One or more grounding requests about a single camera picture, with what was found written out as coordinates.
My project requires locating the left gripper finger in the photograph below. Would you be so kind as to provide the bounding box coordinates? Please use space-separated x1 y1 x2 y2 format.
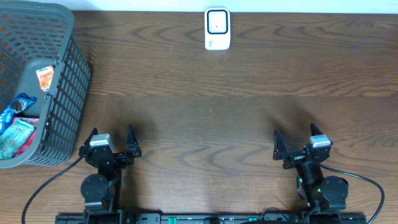
126 124 142 157
81 128 98 149

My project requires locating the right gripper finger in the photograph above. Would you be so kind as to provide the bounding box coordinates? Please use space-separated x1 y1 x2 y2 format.
273 129 287 161
310 123 323 136

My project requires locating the orange Kleenex tissue pack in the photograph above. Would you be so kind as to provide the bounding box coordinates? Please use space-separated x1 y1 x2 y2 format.
36 65 54 92

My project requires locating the blue Oreo cookie pack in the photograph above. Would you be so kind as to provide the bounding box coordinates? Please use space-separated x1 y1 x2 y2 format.
1 93 37 134

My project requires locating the green wet wipes pack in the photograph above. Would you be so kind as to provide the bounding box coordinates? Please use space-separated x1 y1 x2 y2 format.
1 120 34 160

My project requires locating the pink purple liner pack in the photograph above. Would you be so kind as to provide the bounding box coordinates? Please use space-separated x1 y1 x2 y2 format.
12 117 39 157

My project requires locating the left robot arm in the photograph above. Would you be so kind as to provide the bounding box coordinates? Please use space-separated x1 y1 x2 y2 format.
79 124 142 224

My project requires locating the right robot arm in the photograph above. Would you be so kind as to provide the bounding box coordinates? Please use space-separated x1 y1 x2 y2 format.
273 123 349 212

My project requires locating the white barcode scanner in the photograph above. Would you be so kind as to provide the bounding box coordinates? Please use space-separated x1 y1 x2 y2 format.
204 7 231 50

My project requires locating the grey plastic mesh basket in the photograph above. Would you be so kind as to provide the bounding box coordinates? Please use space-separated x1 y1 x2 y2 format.
1 1 91 169

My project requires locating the left black cable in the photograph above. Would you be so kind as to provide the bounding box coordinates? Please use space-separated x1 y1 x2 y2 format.
21 156 84 224

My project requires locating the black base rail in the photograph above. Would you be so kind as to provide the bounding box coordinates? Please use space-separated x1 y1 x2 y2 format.
55 211 366 224

